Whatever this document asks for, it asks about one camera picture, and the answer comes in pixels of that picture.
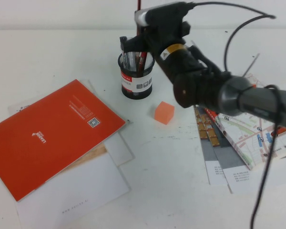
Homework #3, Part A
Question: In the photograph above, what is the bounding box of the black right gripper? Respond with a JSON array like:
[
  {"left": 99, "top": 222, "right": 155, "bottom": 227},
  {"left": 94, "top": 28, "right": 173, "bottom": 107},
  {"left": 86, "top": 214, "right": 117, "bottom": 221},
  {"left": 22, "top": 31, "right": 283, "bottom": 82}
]
[{"left": 123, "top": 20, "right": 192, "bottom": 52}]

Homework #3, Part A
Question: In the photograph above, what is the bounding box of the thin dark red pen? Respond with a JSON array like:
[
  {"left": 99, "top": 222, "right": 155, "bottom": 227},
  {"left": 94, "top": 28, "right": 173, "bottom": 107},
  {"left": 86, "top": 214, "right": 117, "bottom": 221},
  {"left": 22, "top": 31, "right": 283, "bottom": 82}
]
[{"left": 136, "top": 0, "right": 143, "bottom": 36}]

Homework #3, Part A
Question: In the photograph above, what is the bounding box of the black mesh pen holder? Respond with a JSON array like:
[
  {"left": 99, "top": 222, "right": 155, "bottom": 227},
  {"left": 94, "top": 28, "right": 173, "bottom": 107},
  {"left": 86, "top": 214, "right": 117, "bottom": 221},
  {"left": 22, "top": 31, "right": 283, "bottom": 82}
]
[{"left": 117, "top": 51, "right": 155, "bottom": 99}]

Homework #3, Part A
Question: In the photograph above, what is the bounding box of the white marker with black cap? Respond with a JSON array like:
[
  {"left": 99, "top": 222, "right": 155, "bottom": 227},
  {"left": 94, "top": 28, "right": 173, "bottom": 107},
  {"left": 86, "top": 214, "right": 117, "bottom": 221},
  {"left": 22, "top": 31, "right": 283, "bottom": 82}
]
[{"left": 120, "top": 36, "right": 130, "bottom": 70}]

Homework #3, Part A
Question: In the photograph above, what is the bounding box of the grey marker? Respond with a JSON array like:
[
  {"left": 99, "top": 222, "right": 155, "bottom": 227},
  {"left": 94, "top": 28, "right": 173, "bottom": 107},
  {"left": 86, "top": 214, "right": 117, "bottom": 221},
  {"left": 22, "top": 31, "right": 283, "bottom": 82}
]
[{"left": 126, "top": 51, "right": 137, "bottom": 72}]

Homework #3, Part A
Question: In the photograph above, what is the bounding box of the orange foam cube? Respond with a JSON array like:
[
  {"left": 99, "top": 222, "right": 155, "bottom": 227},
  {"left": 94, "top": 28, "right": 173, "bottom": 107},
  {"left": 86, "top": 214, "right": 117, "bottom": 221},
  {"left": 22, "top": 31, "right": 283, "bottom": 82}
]
[{"left": 154, "top": 101, "right": 175, "bottom": 125}]

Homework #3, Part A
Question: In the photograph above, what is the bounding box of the orange Leador booklet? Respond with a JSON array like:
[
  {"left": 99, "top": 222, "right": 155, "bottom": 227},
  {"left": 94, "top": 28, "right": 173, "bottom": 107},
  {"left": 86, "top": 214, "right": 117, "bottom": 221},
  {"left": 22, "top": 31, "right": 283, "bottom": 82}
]
[{"left": 0, "top": 79, "right": 126, "bottom": 202}]

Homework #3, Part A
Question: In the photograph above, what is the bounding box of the white paper with logo print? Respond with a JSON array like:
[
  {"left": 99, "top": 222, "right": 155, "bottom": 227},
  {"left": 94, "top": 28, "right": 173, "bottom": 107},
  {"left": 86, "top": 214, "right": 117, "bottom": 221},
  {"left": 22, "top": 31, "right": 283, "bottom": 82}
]
[{"left": 7, "top": 98, "right": 35, "bottom": 117}]

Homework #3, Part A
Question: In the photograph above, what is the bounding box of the map cover book red title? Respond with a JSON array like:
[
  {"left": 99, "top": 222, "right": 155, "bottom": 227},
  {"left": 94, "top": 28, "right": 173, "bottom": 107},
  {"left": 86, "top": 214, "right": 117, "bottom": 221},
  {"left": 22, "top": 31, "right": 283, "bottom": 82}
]
[{"left": 204, "top": 73, "right": 286, "bottom": 171}]

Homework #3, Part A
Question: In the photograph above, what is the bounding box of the grey brochure with orange shelves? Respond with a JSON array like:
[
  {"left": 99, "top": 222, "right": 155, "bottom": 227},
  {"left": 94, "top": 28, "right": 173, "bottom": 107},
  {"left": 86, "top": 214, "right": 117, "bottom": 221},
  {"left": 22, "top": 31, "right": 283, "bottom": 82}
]
[{"left": 193, "top": 104, "right": 228, "bottom": 186}]

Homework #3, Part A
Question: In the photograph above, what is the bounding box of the white brochure with wood print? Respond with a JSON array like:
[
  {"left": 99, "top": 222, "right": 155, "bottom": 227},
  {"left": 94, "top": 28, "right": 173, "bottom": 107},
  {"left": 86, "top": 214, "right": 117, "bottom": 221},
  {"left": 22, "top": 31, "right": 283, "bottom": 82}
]
[{"left": 15, "top": 145, "right": 132, "bottom": 229}]

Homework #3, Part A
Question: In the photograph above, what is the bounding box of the grey brochure with white footer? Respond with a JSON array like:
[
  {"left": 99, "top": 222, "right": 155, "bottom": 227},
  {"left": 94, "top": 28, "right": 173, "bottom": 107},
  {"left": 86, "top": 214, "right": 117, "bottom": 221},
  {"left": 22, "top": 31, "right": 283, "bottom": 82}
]
[{"left": 213, "top": 133, "right": 286, "bottom": 194}]

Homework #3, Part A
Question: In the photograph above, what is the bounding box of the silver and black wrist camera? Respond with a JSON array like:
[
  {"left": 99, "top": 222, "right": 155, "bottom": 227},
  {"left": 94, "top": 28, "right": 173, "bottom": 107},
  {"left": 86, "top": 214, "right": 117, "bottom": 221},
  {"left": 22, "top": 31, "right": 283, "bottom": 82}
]
[{"left": 134, "top": 1, "right": 196, "bottom": 26}]

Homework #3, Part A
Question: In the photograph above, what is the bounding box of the black camera cable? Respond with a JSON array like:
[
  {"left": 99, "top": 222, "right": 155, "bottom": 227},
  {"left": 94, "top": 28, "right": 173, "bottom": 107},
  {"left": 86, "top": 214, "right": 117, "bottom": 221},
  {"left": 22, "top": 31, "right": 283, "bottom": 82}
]
[{"left": 189, "top": 1, "right": 284, "bottom": 229}]

